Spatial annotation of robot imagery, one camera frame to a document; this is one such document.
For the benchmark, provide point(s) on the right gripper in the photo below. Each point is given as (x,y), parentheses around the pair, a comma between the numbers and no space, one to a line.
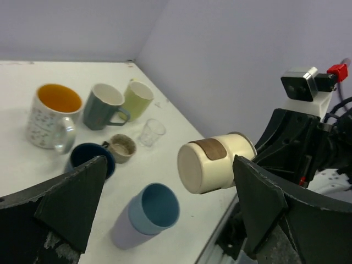
(291,146)

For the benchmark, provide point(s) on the grey blue ceramic mug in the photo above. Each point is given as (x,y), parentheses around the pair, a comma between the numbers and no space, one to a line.
(102,104)

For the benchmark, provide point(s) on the tan ceramic cup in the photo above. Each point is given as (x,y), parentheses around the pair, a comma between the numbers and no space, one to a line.
(121,147)

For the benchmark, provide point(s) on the lavender plastic cup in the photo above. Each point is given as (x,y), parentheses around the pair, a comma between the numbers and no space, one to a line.
(124,235)

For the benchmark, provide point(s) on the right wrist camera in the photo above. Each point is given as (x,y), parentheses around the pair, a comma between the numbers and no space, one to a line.
(309,91)

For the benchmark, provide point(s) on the clear glass cup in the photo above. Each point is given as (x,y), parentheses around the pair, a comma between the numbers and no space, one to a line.
(151,132)

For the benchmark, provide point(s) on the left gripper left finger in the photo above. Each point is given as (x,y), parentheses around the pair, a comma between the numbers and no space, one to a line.
(51,222)

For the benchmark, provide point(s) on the dark blue mug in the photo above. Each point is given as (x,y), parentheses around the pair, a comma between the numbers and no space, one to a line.
(87,151)

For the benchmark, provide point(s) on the light blue plastic cup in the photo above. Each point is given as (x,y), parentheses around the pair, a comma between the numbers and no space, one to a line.
(154,209)

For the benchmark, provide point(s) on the beige cup with brown band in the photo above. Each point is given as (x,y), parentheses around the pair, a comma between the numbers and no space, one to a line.
(207,165)

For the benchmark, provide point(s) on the light green ceramic mug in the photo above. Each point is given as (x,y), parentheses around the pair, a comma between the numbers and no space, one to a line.
(138,97)

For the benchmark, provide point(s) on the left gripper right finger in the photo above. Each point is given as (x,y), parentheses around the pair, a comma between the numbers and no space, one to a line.
(286,223)

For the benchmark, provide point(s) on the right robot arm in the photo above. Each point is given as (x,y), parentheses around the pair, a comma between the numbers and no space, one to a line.
(337,150)

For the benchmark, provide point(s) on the white pearly round cup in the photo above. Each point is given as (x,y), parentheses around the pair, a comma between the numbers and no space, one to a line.
(54,111)

